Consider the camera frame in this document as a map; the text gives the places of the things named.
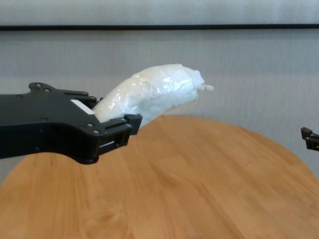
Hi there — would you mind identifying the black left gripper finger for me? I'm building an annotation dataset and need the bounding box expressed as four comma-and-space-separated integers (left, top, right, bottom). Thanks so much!
104, 114, 143, 147
62, 89, 105, 110

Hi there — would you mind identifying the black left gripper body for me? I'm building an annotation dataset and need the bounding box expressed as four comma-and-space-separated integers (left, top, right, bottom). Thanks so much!
0, 82, 102, 165

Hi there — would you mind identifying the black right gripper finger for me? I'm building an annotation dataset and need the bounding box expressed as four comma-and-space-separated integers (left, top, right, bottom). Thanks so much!
301, 126, 319, 150

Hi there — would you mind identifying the white plastic-wrapped sandbag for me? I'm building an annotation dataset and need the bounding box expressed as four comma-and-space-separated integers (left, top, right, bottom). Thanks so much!
92, 62, 215, 124

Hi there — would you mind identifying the black wall rail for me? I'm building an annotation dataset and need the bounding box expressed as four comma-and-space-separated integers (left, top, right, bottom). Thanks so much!
0, 23, 319, 31

